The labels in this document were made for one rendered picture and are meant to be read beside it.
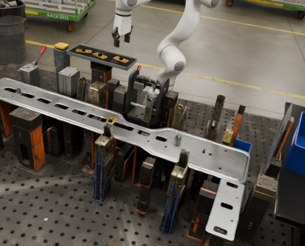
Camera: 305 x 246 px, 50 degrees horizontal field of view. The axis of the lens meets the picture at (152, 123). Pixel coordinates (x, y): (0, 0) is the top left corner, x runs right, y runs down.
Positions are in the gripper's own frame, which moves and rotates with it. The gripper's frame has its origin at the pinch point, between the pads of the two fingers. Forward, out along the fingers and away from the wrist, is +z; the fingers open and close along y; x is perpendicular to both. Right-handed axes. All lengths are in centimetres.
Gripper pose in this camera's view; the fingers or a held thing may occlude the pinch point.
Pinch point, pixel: (121, 42)
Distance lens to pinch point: 178.6
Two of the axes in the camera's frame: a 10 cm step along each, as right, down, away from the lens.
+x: 8.4, 3.8, -3.8
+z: -1.1, 8.2, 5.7
